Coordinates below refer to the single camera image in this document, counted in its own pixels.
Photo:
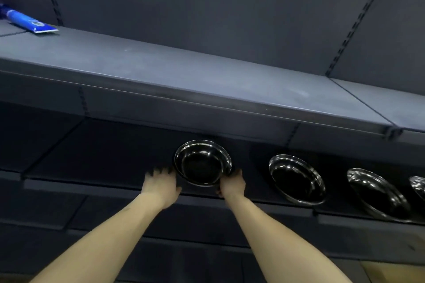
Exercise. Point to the person's right hand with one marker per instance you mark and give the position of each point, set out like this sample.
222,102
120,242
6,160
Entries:
232,187

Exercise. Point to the person's left thumb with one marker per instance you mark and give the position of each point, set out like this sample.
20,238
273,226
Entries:
178,192

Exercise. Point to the person's right forearm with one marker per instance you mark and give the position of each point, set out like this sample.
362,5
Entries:
282,243

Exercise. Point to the deep round steel plate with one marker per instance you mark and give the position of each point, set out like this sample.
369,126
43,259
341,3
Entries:
202,162

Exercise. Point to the dark grey metal shelf unit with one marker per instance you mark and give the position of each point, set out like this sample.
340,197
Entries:
212,77

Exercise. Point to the person's left hand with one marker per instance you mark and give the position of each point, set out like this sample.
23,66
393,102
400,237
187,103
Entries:
160,188

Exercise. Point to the person's left forearm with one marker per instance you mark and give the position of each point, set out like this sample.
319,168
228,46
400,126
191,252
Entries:
109,243

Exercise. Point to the person's right thumb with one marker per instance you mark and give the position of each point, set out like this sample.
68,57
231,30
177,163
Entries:
218,192

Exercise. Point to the blue and white packet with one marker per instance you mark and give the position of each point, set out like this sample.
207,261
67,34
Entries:
28,22

